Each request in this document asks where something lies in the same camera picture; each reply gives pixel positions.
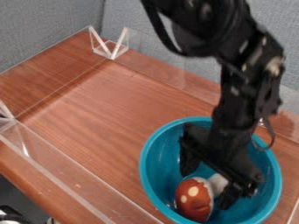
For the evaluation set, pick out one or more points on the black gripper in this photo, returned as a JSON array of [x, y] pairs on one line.
[[222, 148]]

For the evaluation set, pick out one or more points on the brown toy mushroom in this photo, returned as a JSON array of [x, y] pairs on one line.
[[195, 195]]

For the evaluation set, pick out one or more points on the blue plastic bowl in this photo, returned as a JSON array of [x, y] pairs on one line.
[[159, 171]]

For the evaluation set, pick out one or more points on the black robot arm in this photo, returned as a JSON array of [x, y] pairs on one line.
[[218, 28]]

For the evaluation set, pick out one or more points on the clear acrylic front barrier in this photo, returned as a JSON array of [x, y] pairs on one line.
[[74, 195]]

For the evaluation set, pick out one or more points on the clear acrylic barrier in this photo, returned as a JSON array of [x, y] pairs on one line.
[[150, 59], [74, 195]]

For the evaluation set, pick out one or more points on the clear acrylic back barrier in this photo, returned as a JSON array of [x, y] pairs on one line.
[[150, 59]]

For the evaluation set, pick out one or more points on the clear acrylic corner bracket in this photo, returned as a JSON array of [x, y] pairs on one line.
[[107, 48]]

